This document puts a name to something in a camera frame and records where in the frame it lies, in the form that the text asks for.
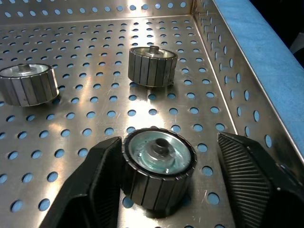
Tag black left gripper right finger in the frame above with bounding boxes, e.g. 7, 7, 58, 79
217, 132, 304, 228

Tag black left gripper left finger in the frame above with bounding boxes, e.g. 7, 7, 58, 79
39, 136, 123, 228

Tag ribbed metal roller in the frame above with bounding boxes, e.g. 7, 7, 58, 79
0, 63, 60, 107
120, 127, 198, 211
127, 45, 178, 89

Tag perforated steel tray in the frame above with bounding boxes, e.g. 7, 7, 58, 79
0, 0, 304, 228

